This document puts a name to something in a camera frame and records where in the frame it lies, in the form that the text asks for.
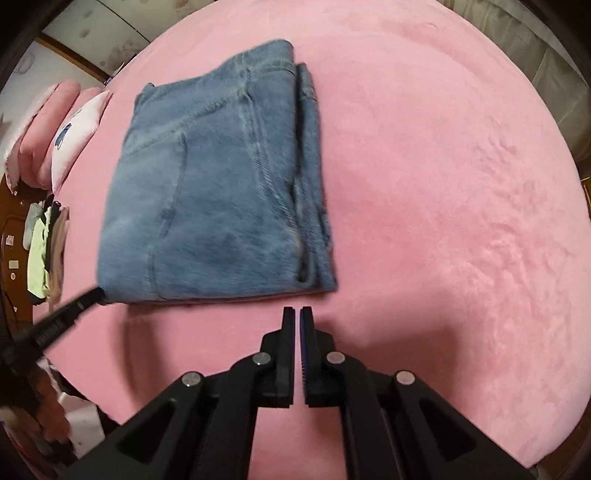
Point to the white sliding-door wardrobe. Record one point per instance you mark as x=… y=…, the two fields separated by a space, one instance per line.
x=92 y=32

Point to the person's left hand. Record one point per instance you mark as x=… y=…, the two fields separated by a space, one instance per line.
x=51 y=406

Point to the blue denim jeans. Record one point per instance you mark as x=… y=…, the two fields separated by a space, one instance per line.
x=212 y=194

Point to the wooden headboard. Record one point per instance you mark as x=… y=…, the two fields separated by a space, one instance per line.
x=14 y=258

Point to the white pillow with blue print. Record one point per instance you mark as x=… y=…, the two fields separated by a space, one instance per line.
x=76 y=134

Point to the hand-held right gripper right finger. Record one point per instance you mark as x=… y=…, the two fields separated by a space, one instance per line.
x=305 y=364

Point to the pink pillow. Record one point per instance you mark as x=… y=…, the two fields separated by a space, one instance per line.
x=41 y=138

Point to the grey cloth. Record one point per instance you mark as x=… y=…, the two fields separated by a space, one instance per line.
x=33 y=226

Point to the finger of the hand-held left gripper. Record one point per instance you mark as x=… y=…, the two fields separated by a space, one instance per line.
x=69 y=316

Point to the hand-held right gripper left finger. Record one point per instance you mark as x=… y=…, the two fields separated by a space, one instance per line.
x=290 y=364

